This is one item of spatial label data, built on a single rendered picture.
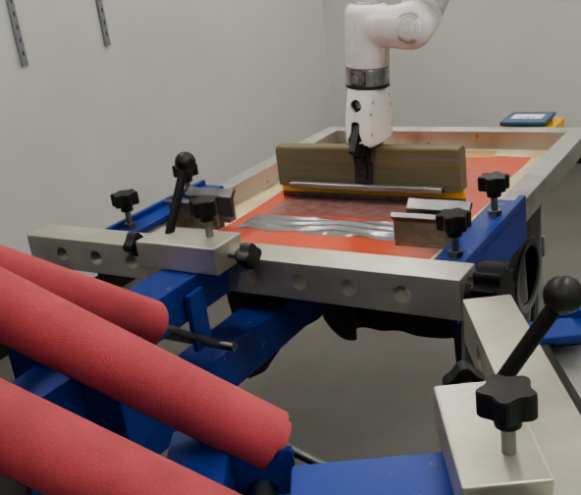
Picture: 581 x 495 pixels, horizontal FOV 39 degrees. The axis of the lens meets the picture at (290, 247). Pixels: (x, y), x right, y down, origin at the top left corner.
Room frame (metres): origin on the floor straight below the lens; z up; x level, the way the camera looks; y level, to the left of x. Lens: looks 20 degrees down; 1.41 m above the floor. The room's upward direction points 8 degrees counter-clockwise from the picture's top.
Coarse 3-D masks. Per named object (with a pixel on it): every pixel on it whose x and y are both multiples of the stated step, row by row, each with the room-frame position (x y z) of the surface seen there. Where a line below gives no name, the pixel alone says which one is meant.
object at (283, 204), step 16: (256, 208) 1.44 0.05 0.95; (272, 208) 1.43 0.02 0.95; (288, 208) 1.42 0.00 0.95; (304, 208) 1.40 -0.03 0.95; (320, 208) 1.39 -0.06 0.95; (336, 208) 1.38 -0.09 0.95; (352, 208) 1.37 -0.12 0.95; (256, 240) 1.27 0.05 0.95; (272, 240) 1.26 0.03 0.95; (288, 240) 1.25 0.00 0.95; (304, 240) 1.24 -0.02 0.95
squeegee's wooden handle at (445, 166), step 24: (288, 144) 1.49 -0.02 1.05; (312, 144) 1.46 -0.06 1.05; (336, 144) 1.44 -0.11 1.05; (384, 144) 1.39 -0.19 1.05; (408, 144) 1.37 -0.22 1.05; (288, 168) 1.48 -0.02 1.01; (312, 168) 1.45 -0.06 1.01; (336, 168) 1.42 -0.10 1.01; (384, 168) 1.37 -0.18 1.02; (408, 168) 1.35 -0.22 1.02; (432, 168) 1.32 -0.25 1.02; (456, 168) 1.30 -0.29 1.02
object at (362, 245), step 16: (480, 160) 1.56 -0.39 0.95; (496, 160) 1.54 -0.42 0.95; (512, 160) 1.53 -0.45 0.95; (528, 160) 1.52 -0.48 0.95; (480, 192) 1.36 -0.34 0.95; (368, 208) 1.36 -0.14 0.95; (384, 208) 1.34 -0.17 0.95; (400, 208) 1.33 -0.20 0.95; (480, 208) 1.28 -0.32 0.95; (320, 240) 1.23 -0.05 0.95; (336, 240) 1.22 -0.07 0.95; (352, 240) 1.21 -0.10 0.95; (368, 240) 1.20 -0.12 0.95; (416, 256) 1.11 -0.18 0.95
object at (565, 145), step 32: (416, 128) 1.75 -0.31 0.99; (448, 128) 1.71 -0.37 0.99; (480, 128) 1.67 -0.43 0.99; (512, 128) 1.63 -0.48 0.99; (544, 128) 1.60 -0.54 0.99; (576, 128) 1.57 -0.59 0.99; (544, 160) 1.38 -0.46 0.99; (576, 160) 1.46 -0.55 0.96; (256, 192) 1.54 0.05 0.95; (512, 192) 1.23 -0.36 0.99; (544, 192) 1.27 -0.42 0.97
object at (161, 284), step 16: (160, 272) 0.95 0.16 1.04; (176, 272) 0.95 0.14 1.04; (224, 272) 0.97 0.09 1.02; (144, 288) 0.91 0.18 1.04; (160, 288) 0.90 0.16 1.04; (176, 288) 0.90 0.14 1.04; (192, 288) 0.92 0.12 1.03; (208, 288) 0.94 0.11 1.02; (224, 288) 0.97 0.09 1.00; (176, 304) 0.89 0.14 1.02; (208, 304) 0.94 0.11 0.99; (176, 320) 0.89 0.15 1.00
